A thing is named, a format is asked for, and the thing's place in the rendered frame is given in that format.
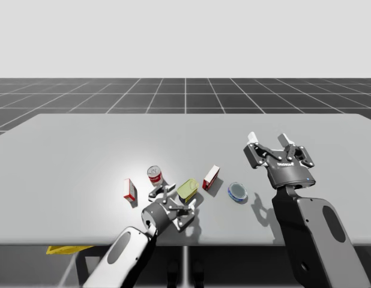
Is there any red and white carton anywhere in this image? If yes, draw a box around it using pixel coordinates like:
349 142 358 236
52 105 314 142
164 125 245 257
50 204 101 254
123 178 138 202

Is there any blue flat can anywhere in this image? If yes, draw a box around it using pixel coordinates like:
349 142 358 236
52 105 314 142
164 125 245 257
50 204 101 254
227 181 249 203

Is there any red and white can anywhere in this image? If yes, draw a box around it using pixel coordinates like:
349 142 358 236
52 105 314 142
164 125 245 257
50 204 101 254
146 166 163 188

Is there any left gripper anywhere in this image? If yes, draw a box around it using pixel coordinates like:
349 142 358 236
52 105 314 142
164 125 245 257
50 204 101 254
140 183 198 238

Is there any green and blue rectangular can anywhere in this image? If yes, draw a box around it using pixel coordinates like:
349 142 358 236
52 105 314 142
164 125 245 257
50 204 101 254
176 178 201 205

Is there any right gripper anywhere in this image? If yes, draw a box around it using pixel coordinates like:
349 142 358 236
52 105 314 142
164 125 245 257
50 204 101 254
243 131 318 190

